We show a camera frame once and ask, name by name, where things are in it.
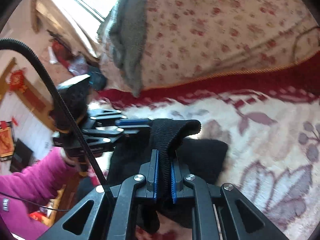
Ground black pants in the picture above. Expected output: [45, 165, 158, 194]
[107, 119, 228, 233]

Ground left forearm pink sleeve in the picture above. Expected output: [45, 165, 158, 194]
[1, 147, 77, 239]

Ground person's left hand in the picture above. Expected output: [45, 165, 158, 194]
[60, 148, 88, 173]

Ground teal bag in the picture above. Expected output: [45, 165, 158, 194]
[87, 65, 107, 91]

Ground clear plastic bag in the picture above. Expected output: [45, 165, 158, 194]
[67, 54, 89, 76]

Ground red gold framed picture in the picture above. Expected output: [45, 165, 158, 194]
[0, 121, 15, 162]

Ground red chinese knot decoration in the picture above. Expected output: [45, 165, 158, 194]
[9, 68, 28, 93]

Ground grey fleece garment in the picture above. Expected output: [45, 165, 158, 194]
[108, 0, 147, 96]

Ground red white floral fleece blanket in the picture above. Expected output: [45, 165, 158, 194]
[89, 53, 319, 239]

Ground beige floral quilt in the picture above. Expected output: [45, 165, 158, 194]
[100, 0, 319, 92]

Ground beige window curtain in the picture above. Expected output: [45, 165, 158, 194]
[31, 0, 102, 62]

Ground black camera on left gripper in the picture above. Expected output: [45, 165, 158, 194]
[49, 74, 90, 133]

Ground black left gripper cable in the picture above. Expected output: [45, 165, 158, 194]
[0, 191, 72, 212]

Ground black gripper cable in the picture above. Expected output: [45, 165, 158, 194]
[0, 37, 112, 193]
[0, 191, 72, 212]

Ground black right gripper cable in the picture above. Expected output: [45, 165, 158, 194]
[0, 37, 112, 193]

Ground black cable on quilt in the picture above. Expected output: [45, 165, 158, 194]
[291, 27, 320, 61]

